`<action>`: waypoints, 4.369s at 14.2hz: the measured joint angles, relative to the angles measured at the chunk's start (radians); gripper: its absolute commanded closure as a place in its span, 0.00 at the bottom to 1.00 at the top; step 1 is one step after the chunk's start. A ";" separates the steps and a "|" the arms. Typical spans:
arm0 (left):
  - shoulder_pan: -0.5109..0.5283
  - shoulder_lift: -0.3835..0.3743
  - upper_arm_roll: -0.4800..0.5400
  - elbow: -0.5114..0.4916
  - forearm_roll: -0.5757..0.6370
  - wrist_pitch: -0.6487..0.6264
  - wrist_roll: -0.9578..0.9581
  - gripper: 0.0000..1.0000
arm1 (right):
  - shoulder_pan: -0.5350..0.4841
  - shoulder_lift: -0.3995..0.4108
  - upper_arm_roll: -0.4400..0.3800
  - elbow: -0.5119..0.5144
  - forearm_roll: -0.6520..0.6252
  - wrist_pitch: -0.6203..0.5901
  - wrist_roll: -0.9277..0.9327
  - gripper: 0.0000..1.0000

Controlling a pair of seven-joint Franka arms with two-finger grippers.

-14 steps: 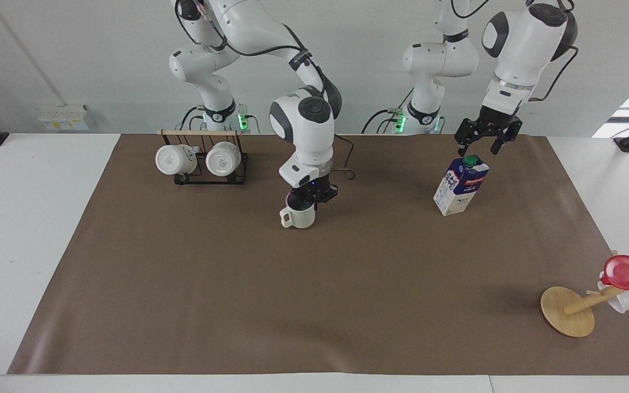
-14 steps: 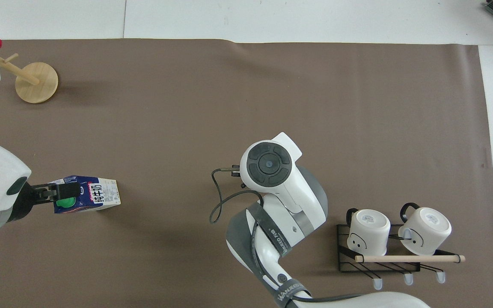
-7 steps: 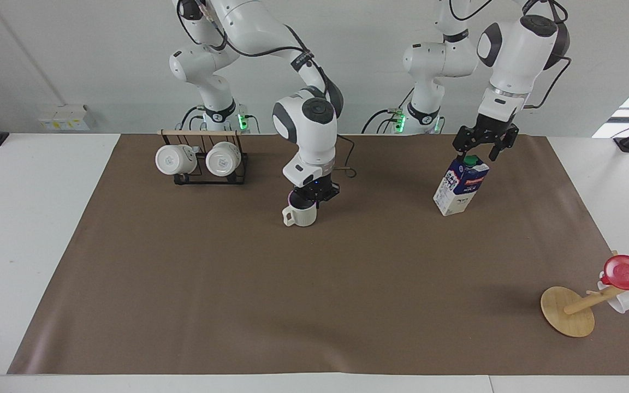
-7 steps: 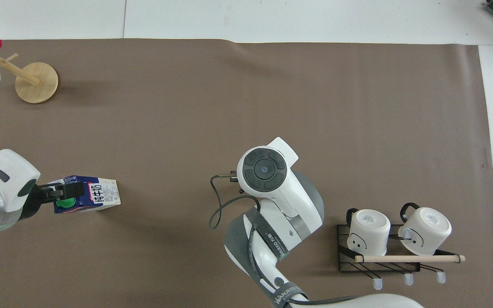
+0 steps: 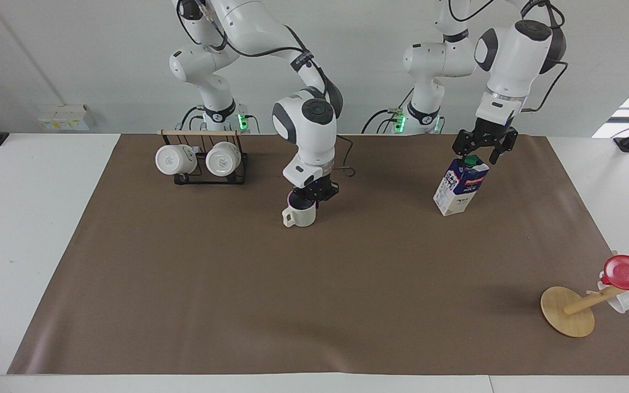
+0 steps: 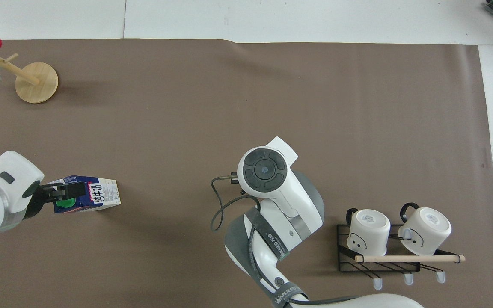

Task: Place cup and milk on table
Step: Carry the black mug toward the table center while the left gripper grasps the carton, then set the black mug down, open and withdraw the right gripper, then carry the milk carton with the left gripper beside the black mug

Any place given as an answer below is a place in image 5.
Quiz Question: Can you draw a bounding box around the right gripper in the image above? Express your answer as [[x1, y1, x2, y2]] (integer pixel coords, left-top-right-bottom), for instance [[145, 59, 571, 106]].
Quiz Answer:
[[293, 180, 340, 212]]

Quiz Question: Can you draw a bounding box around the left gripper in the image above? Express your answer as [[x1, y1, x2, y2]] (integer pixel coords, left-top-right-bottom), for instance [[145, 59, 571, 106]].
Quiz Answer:
[[452, 118, 519, 165]]

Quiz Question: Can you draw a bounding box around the white mug with handle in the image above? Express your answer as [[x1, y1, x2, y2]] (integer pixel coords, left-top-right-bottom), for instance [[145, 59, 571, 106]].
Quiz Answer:
[[282, 193, 317, 228]]

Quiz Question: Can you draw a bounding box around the blue and white milk carton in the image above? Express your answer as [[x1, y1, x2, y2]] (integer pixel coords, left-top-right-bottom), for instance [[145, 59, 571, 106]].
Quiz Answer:
[[433, 155, 490, 217]]

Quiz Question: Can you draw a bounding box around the white plastic cup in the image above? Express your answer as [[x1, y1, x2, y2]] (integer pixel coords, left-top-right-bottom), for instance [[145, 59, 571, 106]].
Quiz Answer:
[[597, 281, 629, 314]]

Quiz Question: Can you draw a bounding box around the wooden mug tree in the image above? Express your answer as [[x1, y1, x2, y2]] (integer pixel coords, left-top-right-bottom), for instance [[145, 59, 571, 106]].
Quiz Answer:
[[540, 251, 629, 338]]

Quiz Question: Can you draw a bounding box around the black cable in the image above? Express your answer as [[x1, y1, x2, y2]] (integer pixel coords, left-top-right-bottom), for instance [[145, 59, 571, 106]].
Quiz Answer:
[[361, 108, 403, 135], [332, 134, 357, 178], [521, 0, 569, 114], [176, 0, 330, 100]]

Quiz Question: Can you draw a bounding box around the black wire cup rack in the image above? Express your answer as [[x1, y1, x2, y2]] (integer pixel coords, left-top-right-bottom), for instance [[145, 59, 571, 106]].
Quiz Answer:
[[160, 129, 249, 186]]

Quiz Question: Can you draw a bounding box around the white wall socket box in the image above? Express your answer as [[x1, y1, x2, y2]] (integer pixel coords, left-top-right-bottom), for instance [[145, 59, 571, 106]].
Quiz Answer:
[[38, 104, 91, 132]]

